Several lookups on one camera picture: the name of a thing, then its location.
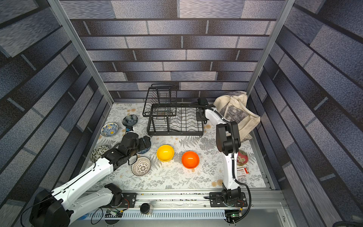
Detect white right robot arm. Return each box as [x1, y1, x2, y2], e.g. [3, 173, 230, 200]
[196, 107, 251, 208]

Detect black speckled ceramic bowl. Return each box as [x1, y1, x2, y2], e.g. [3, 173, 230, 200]
[90, 145, 110, 163]

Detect orange plastic bowl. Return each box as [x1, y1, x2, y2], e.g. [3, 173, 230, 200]
[181, 151, 199, 169]

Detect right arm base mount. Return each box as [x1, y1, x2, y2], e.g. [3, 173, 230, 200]
[207, 192, 249, 208]

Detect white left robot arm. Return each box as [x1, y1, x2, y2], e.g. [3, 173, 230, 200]
[29, 131, 151, 227]

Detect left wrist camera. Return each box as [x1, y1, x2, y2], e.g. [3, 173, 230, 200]
[125, 126, 134, 133]

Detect green circuit board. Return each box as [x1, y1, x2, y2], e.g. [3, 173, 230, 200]
[225, 210, 242, 219]

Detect beige canvas tote bag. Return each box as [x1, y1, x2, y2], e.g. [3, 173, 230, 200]
[214, 91, 261, 142]

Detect black round knob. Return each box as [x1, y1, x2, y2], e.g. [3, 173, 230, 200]
[140, 203, 152, 215]

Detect yellow plastic bowl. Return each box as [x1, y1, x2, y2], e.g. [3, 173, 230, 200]
[157, 145, 175, 162]

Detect white lattice pattern bowl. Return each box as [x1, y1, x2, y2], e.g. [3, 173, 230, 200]
[131, 157, 151, 176]

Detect white slotted cable duct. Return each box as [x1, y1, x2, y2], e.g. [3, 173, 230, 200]
[78, 210, 226, 222]

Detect blue yellow patterned bowl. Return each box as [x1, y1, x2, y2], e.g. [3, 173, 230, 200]
[101, 123, 119, 137]

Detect red gold round tin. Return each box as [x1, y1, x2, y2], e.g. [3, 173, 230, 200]
[236, 150, 249, 166]

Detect dark grey-blue ceramic bowl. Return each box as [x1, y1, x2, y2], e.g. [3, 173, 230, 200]
[122, 114, 138, 127]

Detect blue floral ceramic bowl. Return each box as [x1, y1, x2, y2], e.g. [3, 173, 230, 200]
[137, 142, 151, 154]

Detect black wire dish rack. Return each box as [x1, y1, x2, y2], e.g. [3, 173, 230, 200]
[142, 83, 206, 137]

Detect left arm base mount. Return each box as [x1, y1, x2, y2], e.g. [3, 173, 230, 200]
[107, 193, 137, 209]

